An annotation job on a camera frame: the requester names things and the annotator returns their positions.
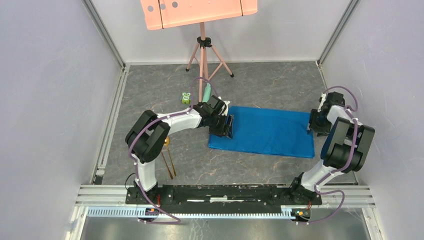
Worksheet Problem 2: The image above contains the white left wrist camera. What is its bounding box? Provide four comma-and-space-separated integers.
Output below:
219, 100, 231, 116

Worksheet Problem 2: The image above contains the blue cloth napkin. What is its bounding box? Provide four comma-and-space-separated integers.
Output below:
208, 106, 315, 159

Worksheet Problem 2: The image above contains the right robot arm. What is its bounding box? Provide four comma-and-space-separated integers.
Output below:
288, 91, 375, 204

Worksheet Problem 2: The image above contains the pink music stand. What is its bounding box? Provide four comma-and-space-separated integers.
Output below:
140, 0, 259, 104

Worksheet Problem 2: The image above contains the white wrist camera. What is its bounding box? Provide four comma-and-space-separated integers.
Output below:
317, 93, 327, 112
219, 100, 231, 116

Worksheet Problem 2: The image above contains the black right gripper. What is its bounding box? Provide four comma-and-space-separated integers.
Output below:
306, 108, 331, 137

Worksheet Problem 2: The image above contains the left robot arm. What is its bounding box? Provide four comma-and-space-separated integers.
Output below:
125, 95, 234, 204

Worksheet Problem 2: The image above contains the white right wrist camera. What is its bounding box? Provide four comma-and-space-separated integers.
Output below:
317, 93, 327, 112

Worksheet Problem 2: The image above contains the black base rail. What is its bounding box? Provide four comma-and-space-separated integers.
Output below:
125, 184, 323, 215

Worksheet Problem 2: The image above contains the gold fork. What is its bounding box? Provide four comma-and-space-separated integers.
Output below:
161, 151, 174, 180

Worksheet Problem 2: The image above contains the mint green flashlight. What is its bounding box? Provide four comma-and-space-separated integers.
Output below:
202, 83, 212, 103

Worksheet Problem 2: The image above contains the green owl toy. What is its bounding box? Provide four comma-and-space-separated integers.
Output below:
180, 92, 191, 105

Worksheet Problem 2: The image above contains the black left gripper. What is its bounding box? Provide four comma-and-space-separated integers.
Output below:
208, 112, 233, 140

